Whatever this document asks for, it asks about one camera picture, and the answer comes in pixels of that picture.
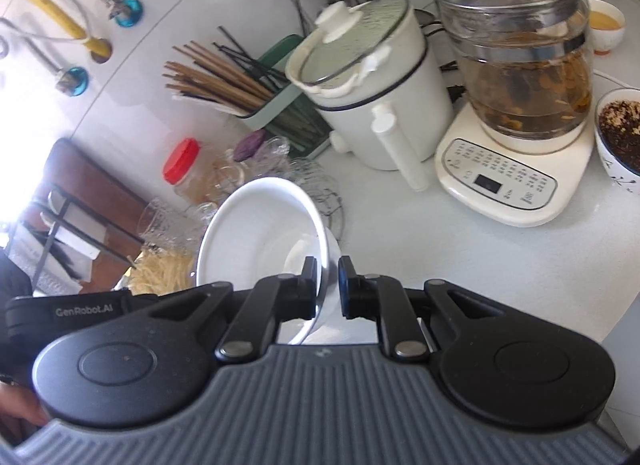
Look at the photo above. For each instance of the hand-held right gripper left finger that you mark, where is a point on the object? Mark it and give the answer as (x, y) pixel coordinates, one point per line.
(300, 290)

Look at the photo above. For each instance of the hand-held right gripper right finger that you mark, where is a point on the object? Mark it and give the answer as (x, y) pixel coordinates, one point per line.
(345, 285)

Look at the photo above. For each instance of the plain white bowl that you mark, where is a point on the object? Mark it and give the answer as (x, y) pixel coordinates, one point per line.
(250, 225)

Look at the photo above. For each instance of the person's left hand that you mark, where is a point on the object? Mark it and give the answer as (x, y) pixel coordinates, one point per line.
(22, 402)

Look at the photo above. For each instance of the white cutlery holder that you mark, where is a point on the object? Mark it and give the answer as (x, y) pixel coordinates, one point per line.
(85, 230)

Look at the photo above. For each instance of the bowl of dry noodles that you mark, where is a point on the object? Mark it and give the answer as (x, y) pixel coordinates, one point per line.
(165, 270)

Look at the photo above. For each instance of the dark metal dish rack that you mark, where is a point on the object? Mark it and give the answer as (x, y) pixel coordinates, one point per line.
(55, 195)

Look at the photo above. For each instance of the textured glass tumbler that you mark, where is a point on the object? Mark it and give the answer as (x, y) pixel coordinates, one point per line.
(160, 225)

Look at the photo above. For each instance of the cluster of glass cups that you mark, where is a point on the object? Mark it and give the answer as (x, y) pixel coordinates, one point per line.
(270, 155)

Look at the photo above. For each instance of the knife rack with cutting board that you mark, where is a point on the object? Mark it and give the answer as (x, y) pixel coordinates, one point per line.
(80, 170)

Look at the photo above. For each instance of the red lid plastic jar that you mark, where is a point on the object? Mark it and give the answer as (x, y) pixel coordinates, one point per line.
(182, 160)

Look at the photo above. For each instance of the white electric pot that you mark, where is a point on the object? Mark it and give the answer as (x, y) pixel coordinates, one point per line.
(400, 110)

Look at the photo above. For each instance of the bundle of wooden chopsticks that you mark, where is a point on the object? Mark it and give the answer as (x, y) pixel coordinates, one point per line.
(215, 80)

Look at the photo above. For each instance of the teal valve cap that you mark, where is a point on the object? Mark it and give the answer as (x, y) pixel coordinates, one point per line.
(72, 81)
(127, 12)

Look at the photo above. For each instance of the green white chopstick holder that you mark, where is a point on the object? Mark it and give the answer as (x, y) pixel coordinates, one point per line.
(272, 50)

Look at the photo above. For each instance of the glass pot lid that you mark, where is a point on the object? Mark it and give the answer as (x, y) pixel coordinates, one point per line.
(350, 40)

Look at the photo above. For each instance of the glass electric kettle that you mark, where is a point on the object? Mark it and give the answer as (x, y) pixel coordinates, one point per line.
(520, 85)

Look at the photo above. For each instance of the speckled bowl of grains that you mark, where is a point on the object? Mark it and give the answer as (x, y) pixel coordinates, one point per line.
(612, 165)

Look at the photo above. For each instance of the small bowl yellow liquid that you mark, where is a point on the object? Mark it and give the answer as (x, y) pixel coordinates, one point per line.
(607, 40)

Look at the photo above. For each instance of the yellow wall pipe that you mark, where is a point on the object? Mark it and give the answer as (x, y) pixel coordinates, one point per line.
(45, 0)

